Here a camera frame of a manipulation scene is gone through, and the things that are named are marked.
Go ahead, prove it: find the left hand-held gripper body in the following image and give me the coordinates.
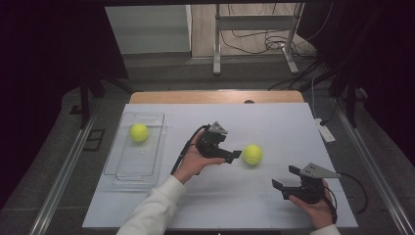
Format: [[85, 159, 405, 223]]
[[195, 120, 229, 161]]

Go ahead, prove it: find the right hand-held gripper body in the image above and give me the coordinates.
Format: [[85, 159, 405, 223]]
[[282, 163, 342, 205]]

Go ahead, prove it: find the yellow tennis ball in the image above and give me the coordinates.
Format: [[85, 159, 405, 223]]
[[129, 122, 150, 143], [242, 143, 264, 165]]

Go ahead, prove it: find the clear plastic container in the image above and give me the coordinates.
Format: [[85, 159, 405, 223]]
[[103, 112, 168, 192]]

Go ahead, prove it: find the person's right hand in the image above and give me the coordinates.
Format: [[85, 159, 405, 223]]
[[288, 179, 337, 230]]

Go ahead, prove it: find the person's left hand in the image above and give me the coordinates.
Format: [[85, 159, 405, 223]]
[[172, 131, 226, 185]]

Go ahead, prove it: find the white power strip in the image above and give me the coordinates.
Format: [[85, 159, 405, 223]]
[[314, 117, 337, 144]]

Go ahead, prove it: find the black metal stand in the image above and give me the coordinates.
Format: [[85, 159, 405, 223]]
[[69, 70, 135, 130], [329, 77, 370, 128]]

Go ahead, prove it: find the black floor socket plate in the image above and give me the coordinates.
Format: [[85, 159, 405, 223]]
[[82, 128, 106, 152]]

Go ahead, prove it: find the white cabinet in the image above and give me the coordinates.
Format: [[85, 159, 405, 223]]
[[105, 4, 193, 55]]

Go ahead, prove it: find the left hand-held gripper black cable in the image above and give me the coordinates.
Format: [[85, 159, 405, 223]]
[[169, 123, 210, 175]]

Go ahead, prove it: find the hand-held gripper black cable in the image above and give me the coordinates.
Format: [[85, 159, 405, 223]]
[[169, 123, 210, 175], [337, 171, 369, 214]]

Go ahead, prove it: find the right hand-held gripper black cable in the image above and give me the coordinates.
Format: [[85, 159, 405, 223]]
[[337, 171, 369, 214]]

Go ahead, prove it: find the aluminium floor rail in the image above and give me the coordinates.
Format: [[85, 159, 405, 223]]
[[334, 97, 415, 235], [28, 107, 99, 235]]

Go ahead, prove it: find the white power cord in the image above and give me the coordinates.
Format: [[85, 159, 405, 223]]
[[310, 76, 319, 120]]

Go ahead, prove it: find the tangle of black floor cables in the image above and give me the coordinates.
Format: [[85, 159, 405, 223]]
[[219, 3, 327, 62]]

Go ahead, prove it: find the white metal stand frame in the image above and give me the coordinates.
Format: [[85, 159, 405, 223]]
[[212, 3, 305, 76]]

